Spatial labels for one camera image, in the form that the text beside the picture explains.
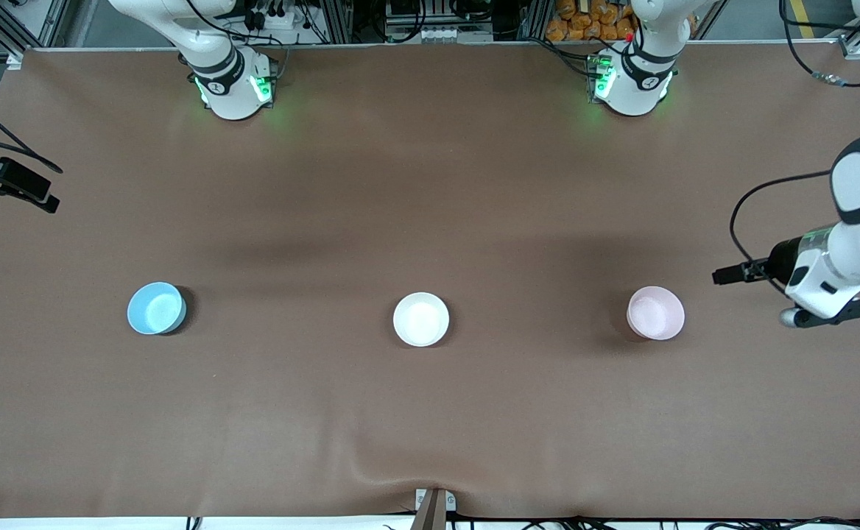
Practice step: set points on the white terminal strip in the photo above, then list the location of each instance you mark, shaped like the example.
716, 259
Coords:
445, 34

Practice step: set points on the pile of orange packets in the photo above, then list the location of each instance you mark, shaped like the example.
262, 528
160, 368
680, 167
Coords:
584, 26

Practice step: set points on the aluminium frame post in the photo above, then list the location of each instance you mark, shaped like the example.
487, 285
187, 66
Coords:
338, 22

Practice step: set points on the blue bowl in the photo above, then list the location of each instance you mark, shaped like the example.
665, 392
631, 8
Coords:
154, 309

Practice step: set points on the brown camera post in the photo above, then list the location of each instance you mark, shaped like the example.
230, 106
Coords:
430, 515

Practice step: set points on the brown table cloth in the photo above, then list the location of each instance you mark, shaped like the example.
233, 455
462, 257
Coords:
327, 412

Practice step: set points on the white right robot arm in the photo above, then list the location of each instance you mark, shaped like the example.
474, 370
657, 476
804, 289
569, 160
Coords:
227, 96

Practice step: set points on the white bowl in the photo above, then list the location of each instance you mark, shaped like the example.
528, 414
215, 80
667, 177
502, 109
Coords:
420, 319

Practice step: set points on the pink bowl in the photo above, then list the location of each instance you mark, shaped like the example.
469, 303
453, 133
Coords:
655, 313

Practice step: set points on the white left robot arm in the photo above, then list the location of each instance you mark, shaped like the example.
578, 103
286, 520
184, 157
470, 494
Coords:
632, 92

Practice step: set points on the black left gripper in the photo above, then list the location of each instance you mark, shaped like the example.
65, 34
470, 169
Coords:
781, 259

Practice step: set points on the white power strip with plugs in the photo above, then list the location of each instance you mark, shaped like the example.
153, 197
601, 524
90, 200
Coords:
283, 20

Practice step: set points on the grey metal bracket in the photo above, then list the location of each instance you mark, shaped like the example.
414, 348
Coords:
449, 501

